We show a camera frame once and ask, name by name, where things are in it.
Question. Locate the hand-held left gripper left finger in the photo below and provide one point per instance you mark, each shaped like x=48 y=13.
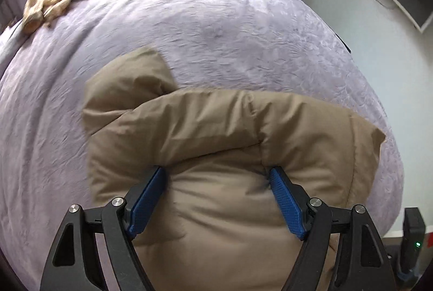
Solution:
x=149 y=199

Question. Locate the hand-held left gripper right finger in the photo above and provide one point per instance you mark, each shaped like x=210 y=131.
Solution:
x=286 y=199

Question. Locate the lavender bed blanket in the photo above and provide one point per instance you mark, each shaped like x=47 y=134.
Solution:
x=186 y=24

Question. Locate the tan puffer jacket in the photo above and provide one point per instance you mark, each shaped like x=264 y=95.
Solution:
x=220 y=142

